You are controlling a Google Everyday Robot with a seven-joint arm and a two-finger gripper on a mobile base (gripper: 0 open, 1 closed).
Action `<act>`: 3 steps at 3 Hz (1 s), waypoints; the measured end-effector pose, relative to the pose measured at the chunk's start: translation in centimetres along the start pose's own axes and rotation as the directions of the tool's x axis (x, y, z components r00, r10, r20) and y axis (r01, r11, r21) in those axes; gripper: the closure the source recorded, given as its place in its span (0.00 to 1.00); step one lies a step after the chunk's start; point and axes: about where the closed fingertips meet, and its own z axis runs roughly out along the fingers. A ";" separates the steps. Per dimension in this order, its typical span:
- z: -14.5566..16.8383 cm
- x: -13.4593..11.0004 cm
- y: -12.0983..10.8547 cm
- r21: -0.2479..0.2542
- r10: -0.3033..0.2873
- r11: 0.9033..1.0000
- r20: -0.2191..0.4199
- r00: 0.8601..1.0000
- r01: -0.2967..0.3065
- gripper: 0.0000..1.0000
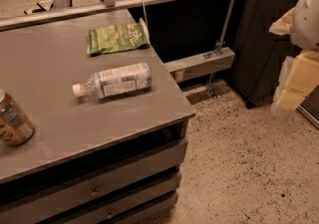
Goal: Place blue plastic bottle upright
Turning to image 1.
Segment metal railing frame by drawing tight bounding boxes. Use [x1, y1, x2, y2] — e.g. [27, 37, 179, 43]
[0, 0, 234, 61]

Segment grey metal beam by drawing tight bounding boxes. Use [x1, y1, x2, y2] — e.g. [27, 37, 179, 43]
[165, 48, 235, 83]

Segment brown drink can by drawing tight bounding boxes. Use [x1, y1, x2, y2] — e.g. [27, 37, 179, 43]
[0, 90, 35, 146]

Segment green chip bag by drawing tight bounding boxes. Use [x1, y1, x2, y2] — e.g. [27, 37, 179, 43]
[87, 22, 150, 56]

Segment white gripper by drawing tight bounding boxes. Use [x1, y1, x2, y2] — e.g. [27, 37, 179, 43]
[269, 0, 319, 111]

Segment grey drawer cabinet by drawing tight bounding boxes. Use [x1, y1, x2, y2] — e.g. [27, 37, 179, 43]
[0, 120, 187, 224]

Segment dark cabinet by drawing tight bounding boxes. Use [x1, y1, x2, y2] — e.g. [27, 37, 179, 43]
[230, 0, 300, 109]

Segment blue label plastic water bottle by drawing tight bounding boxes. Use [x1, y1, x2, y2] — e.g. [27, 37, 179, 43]
[72, 63, 152, 100]

